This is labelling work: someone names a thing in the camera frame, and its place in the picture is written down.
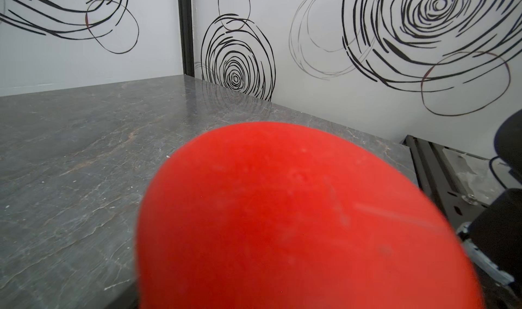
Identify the red jar lid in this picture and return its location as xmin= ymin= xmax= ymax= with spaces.
xmin=136 ymin=122 xmax=485 ymax=308

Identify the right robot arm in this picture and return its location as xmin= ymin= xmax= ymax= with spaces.
xmin=462 ymin=111 xmax=521 ymax=286

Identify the black corner frame post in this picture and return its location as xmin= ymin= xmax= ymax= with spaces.
xmin=178 ymin=0 xmax=195 ymax=77

